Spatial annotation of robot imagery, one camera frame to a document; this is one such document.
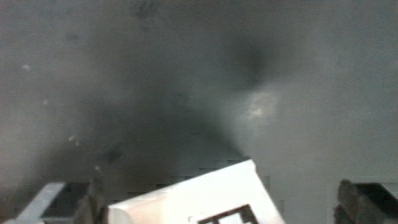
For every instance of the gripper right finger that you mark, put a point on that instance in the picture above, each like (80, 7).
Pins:
(367, 203)

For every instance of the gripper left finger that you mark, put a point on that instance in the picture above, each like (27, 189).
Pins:
(68, 204)

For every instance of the white front drawer box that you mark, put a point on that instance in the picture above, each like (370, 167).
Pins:
(219, 198)

